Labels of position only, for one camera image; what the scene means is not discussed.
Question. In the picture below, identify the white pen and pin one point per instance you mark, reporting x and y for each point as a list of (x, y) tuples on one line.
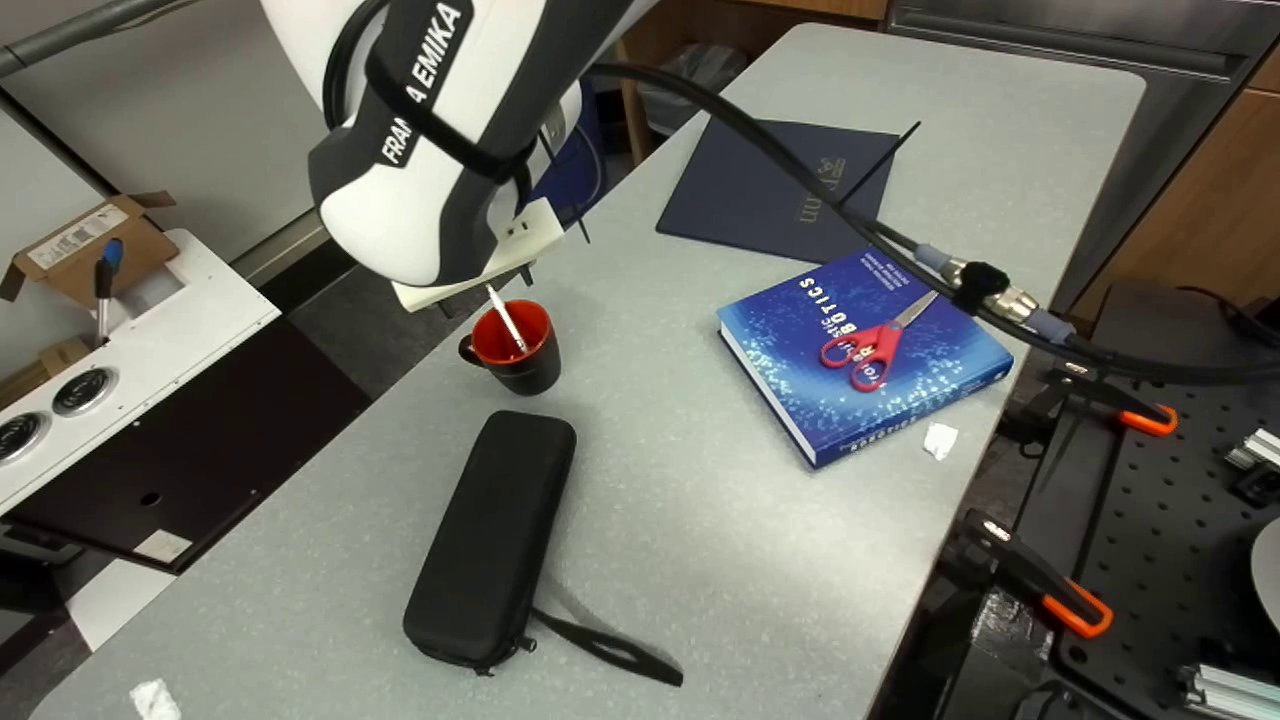
[(507, 324)]

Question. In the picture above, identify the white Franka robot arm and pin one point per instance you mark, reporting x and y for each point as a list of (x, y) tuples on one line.
[(452, 134)]

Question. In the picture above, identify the black mug red inside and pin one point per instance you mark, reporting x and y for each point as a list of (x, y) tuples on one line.
[(526, 371)]

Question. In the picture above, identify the blue robotics book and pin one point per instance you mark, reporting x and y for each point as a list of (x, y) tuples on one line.
[(802, 372)]

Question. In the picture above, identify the blue trash bin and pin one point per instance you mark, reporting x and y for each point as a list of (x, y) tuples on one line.
[(577, 164)]

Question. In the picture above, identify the white square tape piece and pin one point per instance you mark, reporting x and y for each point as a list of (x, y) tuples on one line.
[(941, 441)]

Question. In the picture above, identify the white side table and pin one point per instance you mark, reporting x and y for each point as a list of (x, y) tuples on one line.
[(172, 332)]

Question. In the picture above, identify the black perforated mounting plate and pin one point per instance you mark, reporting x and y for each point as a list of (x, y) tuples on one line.
[(1174, 534)]

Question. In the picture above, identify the cardboard box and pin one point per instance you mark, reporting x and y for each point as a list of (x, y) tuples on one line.
[(81, 246)]

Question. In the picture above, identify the wooden counter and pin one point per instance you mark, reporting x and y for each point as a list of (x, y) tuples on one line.
[(1203, 203)]

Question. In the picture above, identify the white tape strip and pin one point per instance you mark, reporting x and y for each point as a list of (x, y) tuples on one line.
[(155, 700)]

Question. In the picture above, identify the silver aluminium rail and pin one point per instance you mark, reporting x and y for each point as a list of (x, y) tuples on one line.
[(1232, 692), (1257, 449)]

